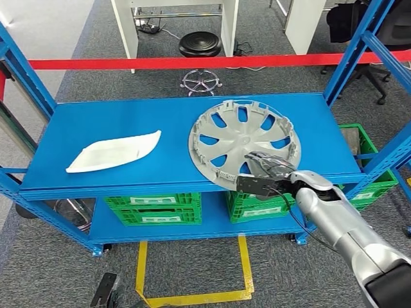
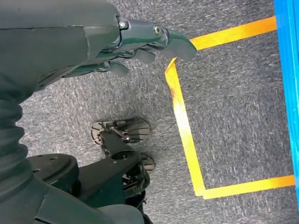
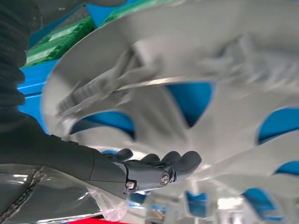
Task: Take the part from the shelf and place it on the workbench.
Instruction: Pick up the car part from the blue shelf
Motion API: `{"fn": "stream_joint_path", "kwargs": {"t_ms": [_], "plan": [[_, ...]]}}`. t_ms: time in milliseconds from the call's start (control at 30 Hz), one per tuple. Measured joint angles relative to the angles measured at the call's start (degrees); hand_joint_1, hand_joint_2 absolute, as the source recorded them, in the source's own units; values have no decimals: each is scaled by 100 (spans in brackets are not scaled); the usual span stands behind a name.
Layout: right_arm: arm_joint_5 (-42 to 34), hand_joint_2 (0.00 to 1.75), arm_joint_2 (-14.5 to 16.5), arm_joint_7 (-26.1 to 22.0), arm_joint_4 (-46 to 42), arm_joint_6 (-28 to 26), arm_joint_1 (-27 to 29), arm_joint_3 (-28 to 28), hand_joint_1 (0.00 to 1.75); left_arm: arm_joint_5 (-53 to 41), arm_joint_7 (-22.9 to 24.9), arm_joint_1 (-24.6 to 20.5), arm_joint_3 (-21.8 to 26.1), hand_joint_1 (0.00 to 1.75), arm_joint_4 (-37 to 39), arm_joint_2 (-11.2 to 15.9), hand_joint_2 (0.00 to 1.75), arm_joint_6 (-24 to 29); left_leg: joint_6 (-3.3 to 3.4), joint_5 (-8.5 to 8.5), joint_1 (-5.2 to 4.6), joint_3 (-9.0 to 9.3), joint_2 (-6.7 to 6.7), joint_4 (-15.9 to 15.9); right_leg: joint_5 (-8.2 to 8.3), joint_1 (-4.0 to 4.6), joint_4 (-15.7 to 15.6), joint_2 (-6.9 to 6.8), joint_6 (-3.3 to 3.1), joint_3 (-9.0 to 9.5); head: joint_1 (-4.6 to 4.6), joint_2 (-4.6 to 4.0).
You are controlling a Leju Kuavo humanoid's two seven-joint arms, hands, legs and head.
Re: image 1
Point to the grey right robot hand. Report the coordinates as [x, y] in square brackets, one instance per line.
[270, 165]

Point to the silver grey wheel hubcap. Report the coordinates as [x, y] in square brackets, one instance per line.
[224, 140]

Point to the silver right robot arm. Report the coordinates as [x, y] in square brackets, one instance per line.
[337, 221]

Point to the blue metal shelf rack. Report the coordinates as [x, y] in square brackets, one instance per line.
[128, 123]

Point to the white plastic trim part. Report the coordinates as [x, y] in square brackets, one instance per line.
[112, 152]

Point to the clear plastic hand wrap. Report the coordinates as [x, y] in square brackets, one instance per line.
[273, 165]

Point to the yellow floor tape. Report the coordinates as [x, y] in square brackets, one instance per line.
[245, 263]

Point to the green open plastic crate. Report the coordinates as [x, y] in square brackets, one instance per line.
[366, 143]

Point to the white desk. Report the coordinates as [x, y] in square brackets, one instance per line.
[301, 25]
[125, 29]

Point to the black round stool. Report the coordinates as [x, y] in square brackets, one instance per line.
[199, 44]

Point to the black office chair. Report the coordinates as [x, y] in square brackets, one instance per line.
[369, 75]

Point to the red barrier belt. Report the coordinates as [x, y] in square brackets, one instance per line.
[160, 63]

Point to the black power strip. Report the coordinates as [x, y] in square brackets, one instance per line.
[149, 29]

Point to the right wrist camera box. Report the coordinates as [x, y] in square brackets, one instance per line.
[257, 186]

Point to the black stanchion post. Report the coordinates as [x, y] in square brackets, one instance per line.
[24, 212]

